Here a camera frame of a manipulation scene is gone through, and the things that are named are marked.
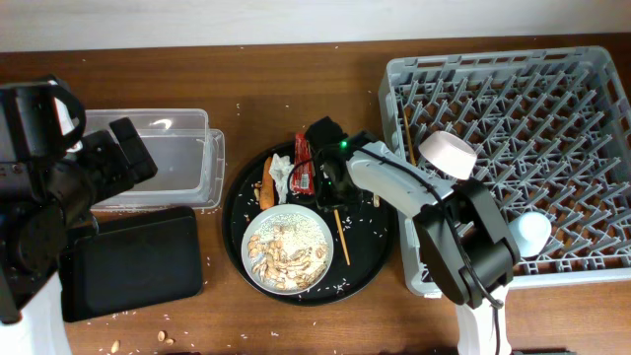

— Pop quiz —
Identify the pink bowl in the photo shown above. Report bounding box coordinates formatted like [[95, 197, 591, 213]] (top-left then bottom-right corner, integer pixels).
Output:
[[419, 131, 477, 180]]

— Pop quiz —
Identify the light blue cup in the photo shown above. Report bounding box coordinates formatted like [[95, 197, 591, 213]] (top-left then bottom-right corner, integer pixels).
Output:
[[508, 212, 552, 257]]

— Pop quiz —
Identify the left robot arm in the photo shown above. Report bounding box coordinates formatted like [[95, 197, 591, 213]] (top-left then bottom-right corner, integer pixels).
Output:
[[1, 75, 158, 354]]

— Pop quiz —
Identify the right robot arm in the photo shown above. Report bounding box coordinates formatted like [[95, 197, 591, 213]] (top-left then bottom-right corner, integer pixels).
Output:
[[306, 116, 521, 354]]

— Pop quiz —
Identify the grey dishwasher rack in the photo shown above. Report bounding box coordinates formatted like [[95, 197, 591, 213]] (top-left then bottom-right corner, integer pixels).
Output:
[[379, 46, 630, 288]]

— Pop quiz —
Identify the red snack wrapper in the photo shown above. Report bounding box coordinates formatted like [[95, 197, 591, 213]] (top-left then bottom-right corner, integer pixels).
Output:
[[290, 133, 316, 195]]

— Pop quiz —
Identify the crumpled white tissue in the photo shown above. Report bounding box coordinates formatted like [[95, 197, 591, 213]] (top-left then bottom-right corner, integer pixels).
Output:
[[268, 154, 294, 204]]

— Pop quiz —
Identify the orange carrot piece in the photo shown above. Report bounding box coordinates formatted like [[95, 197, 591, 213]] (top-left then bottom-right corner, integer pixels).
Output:
[[259, 157, 275, 210]]

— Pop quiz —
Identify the black round tray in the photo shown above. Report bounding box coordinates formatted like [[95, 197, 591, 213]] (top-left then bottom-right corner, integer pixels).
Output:
[[222, 142, 398, 307]]

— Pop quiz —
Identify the grey bowl with rice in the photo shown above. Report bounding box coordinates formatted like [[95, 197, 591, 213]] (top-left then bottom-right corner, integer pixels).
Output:
[[241, 204, 334, 296]]

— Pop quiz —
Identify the clear plastic bin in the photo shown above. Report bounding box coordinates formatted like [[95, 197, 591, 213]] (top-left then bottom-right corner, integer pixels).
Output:
[[86, 108, 226, 212]]

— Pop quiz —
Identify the black rectangular bin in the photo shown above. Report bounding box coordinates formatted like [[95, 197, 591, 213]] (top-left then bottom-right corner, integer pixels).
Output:
[[59, 206, 203, 322]]

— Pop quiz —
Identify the peanut on table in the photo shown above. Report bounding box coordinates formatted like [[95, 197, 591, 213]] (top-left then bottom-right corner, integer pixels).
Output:
[[110, 340, 120, 353]]

